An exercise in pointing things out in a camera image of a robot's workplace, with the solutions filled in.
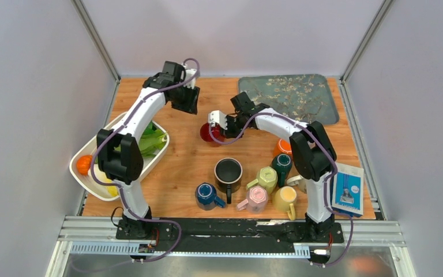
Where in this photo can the black mug with gold rim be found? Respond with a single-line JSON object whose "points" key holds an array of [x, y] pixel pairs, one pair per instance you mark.
{"points": [[228, 174]]}

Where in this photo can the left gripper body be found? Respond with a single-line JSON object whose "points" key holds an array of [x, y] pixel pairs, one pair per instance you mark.
{"points": [[184, 98]]}

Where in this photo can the navy blue mug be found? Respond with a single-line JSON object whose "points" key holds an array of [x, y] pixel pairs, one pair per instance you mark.
{"points": [[206, 197]]}

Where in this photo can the cream white mug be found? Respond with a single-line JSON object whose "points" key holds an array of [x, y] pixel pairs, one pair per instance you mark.
{"points": [[297, 181]]}

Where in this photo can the green leafy vegetable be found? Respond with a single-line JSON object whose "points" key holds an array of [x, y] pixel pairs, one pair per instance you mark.
{"points": [[151, 140]]}

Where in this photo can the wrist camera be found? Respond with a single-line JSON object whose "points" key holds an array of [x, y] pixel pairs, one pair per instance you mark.
{"points": [[217, 118], [191, 73]]}

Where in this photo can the dark green mug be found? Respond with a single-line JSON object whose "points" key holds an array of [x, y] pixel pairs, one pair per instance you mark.
{"points": [[282, 164]]}

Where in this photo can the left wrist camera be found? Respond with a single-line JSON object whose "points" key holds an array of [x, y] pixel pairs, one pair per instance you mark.
{"points": [[191, 73]]}

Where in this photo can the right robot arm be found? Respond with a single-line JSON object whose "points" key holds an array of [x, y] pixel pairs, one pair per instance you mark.
{"points": [[312, 153]]}

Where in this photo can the yellow mug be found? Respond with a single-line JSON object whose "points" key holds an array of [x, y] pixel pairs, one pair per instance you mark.
{"points": [[284, 201]]}

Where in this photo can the pink faceted mug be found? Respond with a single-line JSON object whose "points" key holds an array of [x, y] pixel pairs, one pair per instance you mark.
{"points": [[255, 201]]}

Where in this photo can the blue and white box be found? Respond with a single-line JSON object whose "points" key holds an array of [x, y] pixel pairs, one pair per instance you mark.
{"points": [[348, 190]]}

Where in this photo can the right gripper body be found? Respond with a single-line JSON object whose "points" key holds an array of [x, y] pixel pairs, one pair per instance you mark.
{"points": [[235, 124]]}

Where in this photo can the small orange pumpkin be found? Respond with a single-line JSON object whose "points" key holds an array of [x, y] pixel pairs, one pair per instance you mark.
{"points": [[83, 164]]}

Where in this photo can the red mug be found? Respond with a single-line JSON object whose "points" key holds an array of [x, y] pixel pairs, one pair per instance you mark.
{"points": [[208, 134]]}

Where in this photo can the orange mug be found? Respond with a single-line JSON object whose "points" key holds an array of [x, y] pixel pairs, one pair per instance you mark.
{"points": [[282, 147]]}

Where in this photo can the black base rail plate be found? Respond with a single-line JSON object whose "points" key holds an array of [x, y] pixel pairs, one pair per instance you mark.
{"points": [[227, 235]]}

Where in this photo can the floral blue tray mat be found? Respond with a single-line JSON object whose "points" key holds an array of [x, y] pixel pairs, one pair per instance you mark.
{"points": [[302, 97]]}

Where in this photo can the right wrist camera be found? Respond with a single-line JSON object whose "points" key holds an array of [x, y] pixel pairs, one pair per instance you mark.
{"points": [[217, 118]]}

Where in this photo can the light green faceted mug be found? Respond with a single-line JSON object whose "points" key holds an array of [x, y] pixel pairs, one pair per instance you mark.
{"points": [[266, 177]]}

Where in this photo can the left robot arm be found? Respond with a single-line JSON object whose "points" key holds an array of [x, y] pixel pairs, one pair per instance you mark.
{"points": [[154, 95]]}

